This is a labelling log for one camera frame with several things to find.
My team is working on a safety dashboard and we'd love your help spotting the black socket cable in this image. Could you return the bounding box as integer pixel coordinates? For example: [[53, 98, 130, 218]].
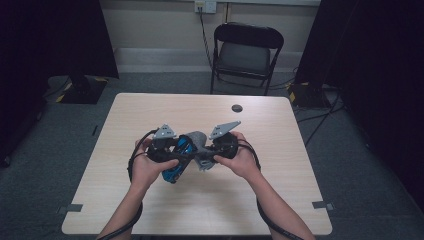
[[198, 6, 214, 68]]

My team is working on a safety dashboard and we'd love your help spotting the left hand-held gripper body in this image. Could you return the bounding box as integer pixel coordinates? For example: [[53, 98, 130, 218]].
[[146, 123, 179, 164]]

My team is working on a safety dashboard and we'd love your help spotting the grey tape piece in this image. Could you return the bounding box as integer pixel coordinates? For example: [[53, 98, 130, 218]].
[[312, 200, 335, 212], [57, 203, 84, 215]]

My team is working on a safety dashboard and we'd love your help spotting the black stand base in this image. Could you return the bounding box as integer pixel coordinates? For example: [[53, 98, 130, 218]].
[[288, 81, 331, 109], [59, 74, 108, 105]]

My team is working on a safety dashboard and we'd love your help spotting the person's right hand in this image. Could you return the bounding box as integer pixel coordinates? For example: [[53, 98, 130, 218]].
[[213, 130, 262, 181]]

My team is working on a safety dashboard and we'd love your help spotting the right hand-held gripper cable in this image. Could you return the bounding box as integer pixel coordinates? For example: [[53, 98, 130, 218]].
[[238, 139, 305, 240]]

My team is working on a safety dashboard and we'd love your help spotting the grey towel cloth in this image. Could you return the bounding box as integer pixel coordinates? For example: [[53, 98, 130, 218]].
[[184, 130, 218, 172]]

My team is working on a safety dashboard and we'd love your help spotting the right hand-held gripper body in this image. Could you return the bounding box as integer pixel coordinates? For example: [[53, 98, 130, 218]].
[[208, 120, 242, 160]]

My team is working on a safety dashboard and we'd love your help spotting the black floor cable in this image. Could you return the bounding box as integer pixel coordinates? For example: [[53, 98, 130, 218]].
[[304, 94, 340, 148], [218, 67, 297, 91], [296, 103, 345, 124]]

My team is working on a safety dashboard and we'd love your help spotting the white wall socket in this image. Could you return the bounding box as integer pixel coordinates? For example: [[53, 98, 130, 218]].
[[194, 0, 218, 14]]

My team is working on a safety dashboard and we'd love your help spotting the black folding chair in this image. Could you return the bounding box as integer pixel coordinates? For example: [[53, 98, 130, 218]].
[[209, 22, 285, 97]]

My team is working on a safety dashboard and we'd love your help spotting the hand-held gripper cable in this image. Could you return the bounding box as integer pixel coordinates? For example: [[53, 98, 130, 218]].
[[238, 139, 305, 240], [96, 129, 160, 240]]

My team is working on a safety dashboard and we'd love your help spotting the person's left hand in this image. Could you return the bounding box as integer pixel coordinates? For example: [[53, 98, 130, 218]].
[[129, 138, 180, 193]]

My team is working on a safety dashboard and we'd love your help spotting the black curtain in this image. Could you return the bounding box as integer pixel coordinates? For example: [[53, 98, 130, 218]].
[[294, 0, 424, 209], [0, 0, 120, 168]]

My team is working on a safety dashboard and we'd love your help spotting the left hand-held gripper cable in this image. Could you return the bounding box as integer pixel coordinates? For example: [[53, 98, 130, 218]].
[[96, 129, 160, 240]]

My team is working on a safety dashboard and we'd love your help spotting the blue toy car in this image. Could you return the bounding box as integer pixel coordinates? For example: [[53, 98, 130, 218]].
[[162, 134, 198, 184]]

